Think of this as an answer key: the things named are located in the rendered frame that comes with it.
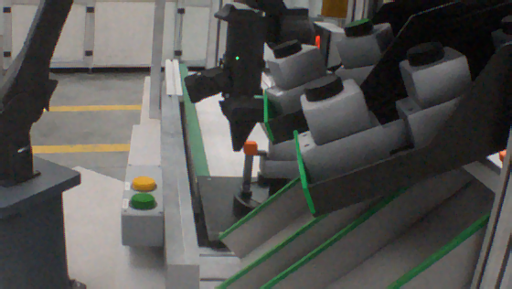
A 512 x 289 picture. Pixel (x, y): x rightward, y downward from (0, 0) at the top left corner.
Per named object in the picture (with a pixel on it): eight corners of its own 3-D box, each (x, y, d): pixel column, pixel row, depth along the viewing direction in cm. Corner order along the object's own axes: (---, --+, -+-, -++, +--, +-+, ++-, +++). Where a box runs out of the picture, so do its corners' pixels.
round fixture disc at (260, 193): (239, 224, 85) (240, 212, 84) (228, 187, 98) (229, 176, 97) (329, 224, 87) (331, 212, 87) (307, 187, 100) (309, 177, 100)
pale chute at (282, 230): (238, 319, 59) (209, 294, 58) (241, 260, 72) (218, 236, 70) (455, 163, 54) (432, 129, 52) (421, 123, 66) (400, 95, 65)
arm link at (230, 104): (255, 41, 93) (218, 39, 91) (277, 64, 75) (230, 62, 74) (250, 90, 95) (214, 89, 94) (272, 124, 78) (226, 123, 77)
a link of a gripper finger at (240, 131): (259, 108, 87) (219, 106, 85) (263, 114, 83) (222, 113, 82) (255, 151, 89) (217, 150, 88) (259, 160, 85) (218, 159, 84)
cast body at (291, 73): (286, 123, 57) (262, 58, 55) (273, 115, 61) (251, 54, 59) (359, 91, 58) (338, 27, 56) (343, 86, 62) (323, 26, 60)
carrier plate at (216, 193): (208, 252, 80) (208, 240, 79) (196, 185, 102) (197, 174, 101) (368, 250, 84) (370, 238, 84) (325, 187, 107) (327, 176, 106)
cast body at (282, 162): (262, 178, 88) (267, 134, 86) (258, 167, 92) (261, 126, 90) (315, 179, 90) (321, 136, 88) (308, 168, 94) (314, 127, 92)
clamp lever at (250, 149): (240, 189, 89) (245, 144, 87) (239, 185, 91) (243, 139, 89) (262, 190, 90) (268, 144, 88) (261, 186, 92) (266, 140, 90)
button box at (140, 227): (121, 246, 88) (120, 211, 86) (126, 192, 107) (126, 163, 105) (164, 247, 89) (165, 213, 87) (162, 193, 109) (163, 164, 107)
